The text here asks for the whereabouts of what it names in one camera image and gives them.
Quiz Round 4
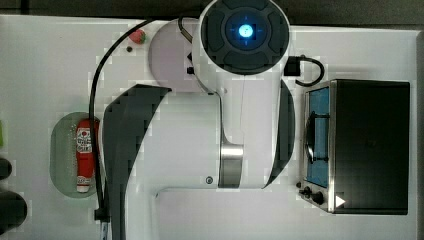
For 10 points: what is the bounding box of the red ketchup bottle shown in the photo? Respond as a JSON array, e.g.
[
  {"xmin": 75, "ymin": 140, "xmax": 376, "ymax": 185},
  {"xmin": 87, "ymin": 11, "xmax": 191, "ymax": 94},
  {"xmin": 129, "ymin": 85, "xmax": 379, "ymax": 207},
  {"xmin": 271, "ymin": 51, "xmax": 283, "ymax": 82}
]
[{"xmin": 76, "ymin": 119, "xmax": 95, "ymax": 193}]

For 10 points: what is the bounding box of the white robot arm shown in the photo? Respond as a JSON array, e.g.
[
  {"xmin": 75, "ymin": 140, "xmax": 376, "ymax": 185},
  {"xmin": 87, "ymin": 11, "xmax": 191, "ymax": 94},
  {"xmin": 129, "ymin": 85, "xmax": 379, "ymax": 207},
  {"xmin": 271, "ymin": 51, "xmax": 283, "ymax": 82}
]
[{"xmin": 101, "ymin": 0, "xmax": 295, "ymax": 240}]

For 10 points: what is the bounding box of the green oval strainer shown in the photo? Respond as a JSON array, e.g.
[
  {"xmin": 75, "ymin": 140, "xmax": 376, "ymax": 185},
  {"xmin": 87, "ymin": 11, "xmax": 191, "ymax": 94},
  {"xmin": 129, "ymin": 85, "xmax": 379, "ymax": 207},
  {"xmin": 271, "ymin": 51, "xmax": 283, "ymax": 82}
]
[{"xmin": 49, "ymin": 112, "xmax": 96, "ymax": 199}]

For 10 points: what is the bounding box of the grey round plate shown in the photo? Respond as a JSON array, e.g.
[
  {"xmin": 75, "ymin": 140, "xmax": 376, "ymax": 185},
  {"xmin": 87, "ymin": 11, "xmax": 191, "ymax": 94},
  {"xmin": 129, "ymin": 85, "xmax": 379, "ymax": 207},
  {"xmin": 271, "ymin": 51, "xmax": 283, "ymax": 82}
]
[{"xmin": 148, "ymin": 19, "xmax": 202, "ymax": 92}]

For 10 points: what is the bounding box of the red toy strawberry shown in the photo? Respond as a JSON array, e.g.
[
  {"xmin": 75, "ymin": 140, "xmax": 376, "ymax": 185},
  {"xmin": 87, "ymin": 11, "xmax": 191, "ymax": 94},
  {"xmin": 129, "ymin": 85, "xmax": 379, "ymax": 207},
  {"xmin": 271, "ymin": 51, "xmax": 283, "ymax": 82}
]
[{"xmin": 129, "ymin": 29, "xmax": 147, "ymax": 44}]

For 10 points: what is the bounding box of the black toaster oven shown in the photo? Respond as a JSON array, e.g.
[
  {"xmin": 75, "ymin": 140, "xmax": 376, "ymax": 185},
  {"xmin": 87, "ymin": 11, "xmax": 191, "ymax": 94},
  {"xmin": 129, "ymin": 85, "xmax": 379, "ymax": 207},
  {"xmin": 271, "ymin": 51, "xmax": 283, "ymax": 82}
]
[{"xmin": 297, "ymin": 79, "xmax": 410, "ymax": 215}]

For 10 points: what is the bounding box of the green object at edge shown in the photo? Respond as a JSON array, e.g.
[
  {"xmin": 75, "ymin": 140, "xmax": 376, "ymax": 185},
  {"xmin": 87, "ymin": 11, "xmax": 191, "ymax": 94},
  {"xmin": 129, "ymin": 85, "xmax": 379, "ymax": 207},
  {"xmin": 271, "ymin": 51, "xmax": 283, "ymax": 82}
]
[{"xmin": 0, "ymin": 121, "xmax": 4, "ymax": 148}]

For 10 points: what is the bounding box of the small black round object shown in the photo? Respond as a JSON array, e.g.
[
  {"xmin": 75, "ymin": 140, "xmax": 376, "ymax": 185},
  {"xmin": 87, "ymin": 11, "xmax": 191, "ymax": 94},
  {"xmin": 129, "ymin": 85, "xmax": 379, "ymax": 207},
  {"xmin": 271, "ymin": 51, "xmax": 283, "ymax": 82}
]
[{"xmin": 0, "ymin": 158, "xmax": 12, "ymax": 180}]

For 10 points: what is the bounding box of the black cylinder cup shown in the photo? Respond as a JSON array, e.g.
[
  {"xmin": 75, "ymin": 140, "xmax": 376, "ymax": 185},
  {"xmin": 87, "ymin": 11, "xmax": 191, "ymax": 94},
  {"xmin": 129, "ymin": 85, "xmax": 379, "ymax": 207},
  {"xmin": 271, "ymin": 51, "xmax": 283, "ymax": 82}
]
[{"xmin": 0, "ymin": 191, "xmax": 28, "ymax": 234}]

